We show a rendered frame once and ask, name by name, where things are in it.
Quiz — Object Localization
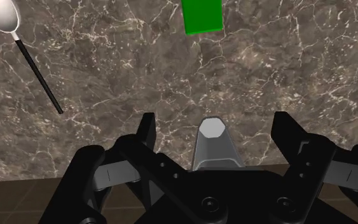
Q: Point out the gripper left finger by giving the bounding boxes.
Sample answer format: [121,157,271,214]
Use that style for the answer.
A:
[39,112,229,224]

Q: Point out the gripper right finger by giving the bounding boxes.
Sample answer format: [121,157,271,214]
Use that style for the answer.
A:
[266,111,358,224]

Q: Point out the grey tapered object white cap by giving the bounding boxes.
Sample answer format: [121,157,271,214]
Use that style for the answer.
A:
[191,116,245,171]

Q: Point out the green box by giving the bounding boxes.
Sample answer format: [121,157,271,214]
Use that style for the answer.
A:
[181,0,224,36]

